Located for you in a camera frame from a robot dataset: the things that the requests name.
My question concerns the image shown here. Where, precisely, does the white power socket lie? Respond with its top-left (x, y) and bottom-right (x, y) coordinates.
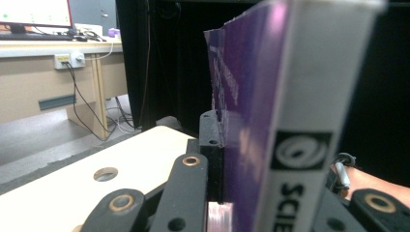
top-left (53, 51), bottom-right (86, 71)

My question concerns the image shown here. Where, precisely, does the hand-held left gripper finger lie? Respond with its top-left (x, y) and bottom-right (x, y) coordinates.
top-left (198, 109), bottom-right (225, 204)

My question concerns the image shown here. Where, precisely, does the black curtain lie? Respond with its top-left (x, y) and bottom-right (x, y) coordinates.
top-left (115, 0), bottom-right (410, 188)

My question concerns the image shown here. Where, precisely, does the white charger cable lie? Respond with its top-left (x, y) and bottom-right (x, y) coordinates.
top-left (84, 41), bottom-right (115, 62)

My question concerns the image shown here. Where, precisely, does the black keyboard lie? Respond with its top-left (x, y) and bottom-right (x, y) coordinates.
top-left (0, 32), bottom-right (73, 42)

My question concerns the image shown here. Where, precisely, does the black socket cable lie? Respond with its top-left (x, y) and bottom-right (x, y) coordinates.
top-left (64, 62), bottom-right (112, 142)

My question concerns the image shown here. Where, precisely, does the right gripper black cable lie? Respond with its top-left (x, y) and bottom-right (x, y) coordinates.
top-left (333, 152), bottom-right (358, 190)

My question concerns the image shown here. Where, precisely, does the dark illustrated magazine white spine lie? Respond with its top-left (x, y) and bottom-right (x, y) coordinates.
top-left (203, 0), bottom-right (388, 232)

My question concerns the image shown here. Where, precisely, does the white floor cable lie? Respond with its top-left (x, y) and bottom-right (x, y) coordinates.
top-left (105, 96), bottom-right (138, 134)

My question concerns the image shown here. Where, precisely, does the wooden desk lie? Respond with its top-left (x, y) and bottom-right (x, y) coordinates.
top-left (0, 38), bottom-right (129, 140)

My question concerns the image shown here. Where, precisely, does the white screen monitor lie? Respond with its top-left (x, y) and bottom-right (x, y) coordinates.
top-left (0, 0), bottom-right (73, 28)

